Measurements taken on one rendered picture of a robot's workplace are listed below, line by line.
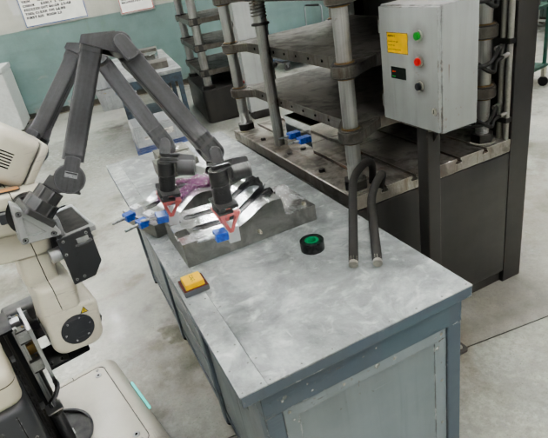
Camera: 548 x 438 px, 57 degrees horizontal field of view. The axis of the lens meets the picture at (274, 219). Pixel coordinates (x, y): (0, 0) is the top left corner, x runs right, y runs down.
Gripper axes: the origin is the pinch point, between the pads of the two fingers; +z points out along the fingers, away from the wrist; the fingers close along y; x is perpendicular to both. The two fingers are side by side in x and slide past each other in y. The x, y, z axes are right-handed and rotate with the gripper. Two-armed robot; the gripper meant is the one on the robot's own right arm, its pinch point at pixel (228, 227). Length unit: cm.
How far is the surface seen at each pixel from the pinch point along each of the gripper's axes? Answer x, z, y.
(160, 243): 17.3, 15.5, 34.3
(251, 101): -173, 64, 414
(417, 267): -44, 14, -36
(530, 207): -217, 87, 65
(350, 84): -62, -29, 22
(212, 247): 3.9, 10.7, 10.2
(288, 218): -25.2, 9.6, 10.4
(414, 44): -72, -43, -2
